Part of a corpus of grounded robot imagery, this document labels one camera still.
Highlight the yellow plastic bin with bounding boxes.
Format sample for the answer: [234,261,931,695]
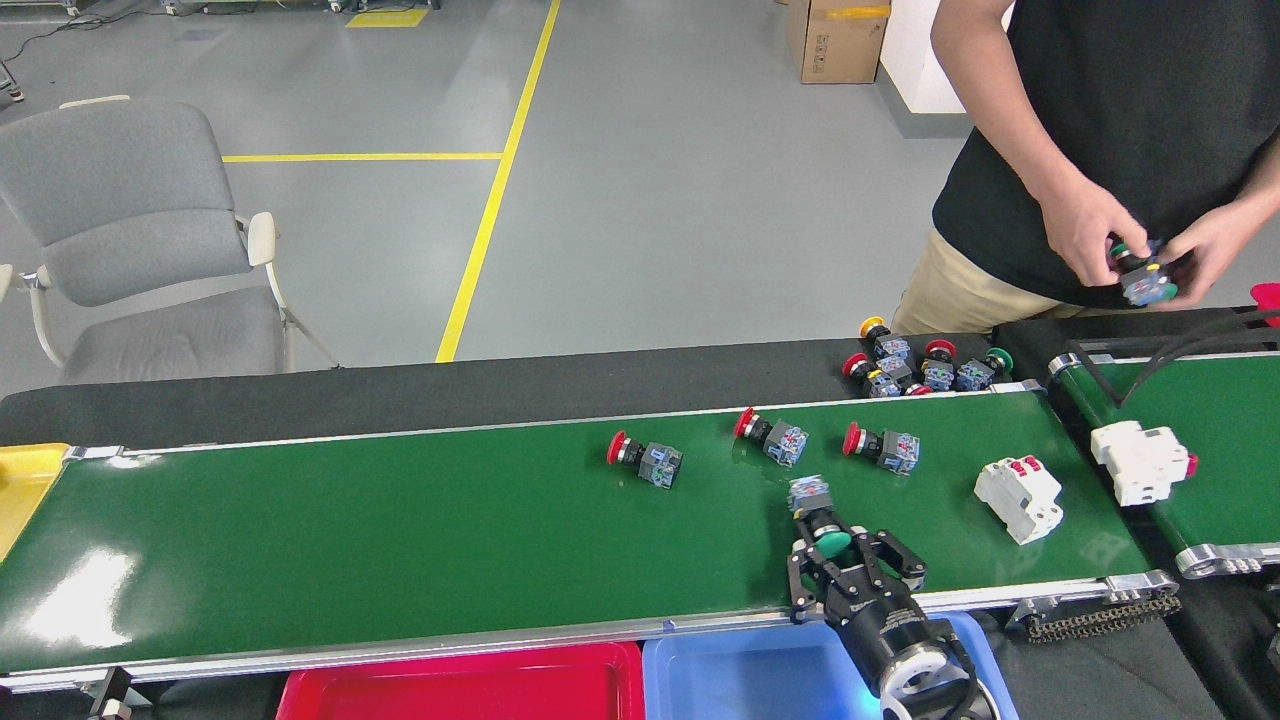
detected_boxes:
[0,443,71,561]

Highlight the grey padded chair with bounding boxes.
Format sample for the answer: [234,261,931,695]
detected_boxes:
[0,95,341,386]

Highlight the person's left hand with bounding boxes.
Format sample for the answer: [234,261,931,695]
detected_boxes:
[1150,205,1266,311]

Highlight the black drive chain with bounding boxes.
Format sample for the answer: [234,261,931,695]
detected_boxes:
[1025,592,1183,643]

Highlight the blue plastic bin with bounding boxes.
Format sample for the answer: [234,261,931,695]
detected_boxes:
[642,612,1019,720]

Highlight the white circuit breaker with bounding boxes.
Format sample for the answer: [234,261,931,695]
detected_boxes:
[1090,420,1199,508]
[974,455,1064,547]

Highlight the red plastic bin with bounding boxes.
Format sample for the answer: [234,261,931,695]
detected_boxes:
[277,641,646,720]

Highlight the black guide frame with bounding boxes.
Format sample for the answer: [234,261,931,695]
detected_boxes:
[1065,308,1280,409]

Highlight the person's right hand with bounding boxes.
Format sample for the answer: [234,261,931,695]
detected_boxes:
[1040,178,1149,288]

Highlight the green feeder conveyor belt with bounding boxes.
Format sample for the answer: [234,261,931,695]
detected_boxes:
[1048,350,1280,579]

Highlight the long green conveyor belt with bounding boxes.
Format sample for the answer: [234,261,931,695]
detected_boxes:
[0,380,1183,693]

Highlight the brown cardboard box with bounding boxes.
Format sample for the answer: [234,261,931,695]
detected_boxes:
[787,0,891,85]

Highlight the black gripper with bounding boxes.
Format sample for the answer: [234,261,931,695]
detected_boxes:
[787,528,946,693]

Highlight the metal rack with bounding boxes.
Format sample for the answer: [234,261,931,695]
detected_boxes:
[165,0,346,15]

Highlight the person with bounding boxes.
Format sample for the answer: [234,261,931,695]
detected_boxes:
[890,0,1280,336]

